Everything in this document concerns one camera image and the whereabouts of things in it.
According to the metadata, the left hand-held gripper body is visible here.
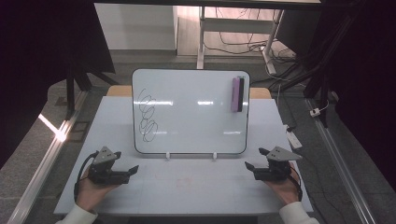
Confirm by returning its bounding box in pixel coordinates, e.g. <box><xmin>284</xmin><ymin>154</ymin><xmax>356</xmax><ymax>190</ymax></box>
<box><xmin>88</xmin><ymin>146</ymin><xmax>131</xmax><ymax>186</ymax></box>

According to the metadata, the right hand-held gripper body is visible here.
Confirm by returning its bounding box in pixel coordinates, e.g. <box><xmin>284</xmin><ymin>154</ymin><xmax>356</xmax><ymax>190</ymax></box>
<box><xmin>253</xmin><ymin>146</ymin><xmax>304</xmax><ymax>182</ymax></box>

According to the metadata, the purple whiteboard eraser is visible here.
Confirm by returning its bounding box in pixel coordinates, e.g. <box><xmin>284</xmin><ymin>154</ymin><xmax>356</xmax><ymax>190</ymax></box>
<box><xmin>230</xmin><ymin>77</ymin><xmax>246</xmax><ymax>114</ymax></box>

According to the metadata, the person's right hand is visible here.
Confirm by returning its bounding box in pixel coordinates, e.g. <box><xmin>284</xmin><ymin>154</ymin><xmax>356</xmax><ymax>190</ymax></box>
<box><xmin>263</xmin><ymin>161</ymin><xmax>302</xmax><ymax>206</ymax></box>

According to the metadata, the person's left hand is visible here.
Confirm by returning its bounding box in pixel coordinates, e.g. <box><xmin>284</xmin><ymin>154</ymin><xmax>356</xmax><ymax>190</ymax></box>
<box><xmin>75</xmin><ymin>174</ymin><xmax>121</xmax><ymax>214</ymax></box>

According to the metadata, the white power strip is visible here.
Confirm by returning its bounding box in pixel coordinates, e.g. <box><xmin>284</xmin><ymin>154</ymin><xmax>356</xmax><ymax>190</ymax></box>
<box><xmin>284</xmin><ymin>123</ymin><xmax>304</xmax><ymax>150</ymax></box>

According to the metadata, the wooden board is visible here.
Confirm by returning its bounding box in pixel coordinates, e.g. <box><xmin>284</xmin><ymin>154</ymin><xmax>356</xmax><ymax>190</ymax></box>
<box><xmin>106</xmin><ymin>85</ymin><xmax>273</xmax><ymax>100</ymax></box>

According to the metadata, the black metal stand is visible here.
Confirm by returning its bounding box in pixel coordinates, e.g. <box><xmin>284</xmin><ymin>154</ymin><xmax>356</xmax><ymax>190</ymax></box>
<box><xmin>270</xmin><ymin>12</ymin><xmax>360</xmax><ymax>129</ymax></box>
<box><xmin>64</xmin><ymin>62</ymin><xmax>121</xmax><ymax>121</ymax></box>

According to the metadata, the white whiteboard black rim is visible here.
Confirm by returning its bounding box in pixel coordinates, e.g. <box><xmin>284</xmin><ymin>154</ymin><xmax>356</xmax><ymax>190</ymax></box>
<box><xmin>131</xmin><ymin>68</ymin><xmax>251</xmax><ymax>156</ymax></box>

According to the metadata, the black curtain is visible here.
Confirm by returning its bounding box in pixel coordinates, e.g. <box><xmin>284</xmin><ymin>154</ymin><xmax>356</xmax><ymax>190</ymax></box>
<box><xmin>320</xmin><ymin>0</ymin><xmax>396</xmax><ymax>191</ymax></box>
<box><xmin>0</xmin><ymin>0</ymin><xmax>117</xmax><ymax>170</ymax></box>

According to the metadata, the left hand-held gripper black cable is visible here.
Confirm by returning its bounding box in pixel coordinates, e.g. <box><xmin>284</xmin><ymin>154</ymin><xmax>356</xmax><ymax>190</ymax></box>
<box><xmin>73</xmin><ymin>150</ymin><xmax>100</xmax><ymax>202</ymax></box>

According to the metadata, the aluminium floor rail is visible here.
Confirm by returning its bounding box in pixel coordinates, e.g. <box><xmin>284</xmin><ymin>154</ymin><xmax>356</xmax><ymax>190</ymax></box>
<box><xmin>6</xmin><ymin>90</ymin><xmax>90</xmax><ymax>224</ymax></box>
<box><xmin>305</xmin><ymin>98</ymin><xmax>378</xmax><ymax>224</ymax></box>

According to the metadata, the tangle of black floor cables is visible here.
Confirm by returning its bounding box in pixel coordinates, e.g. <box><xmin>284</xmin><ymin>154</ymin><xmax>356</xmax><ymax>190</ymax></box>
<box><xmin>204</xmin><ymin>7</ymin><xmax>312</xmax><ymax>91</ymax></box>

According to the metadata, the white desk frame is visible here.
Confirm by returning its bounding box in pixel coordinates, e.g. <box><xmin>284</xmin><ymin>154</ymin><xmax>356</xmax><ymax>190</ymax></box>
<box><xmin>196</xmin><ymin>6</ymin><xmax>285</xmax><ymax>76</ymax></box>

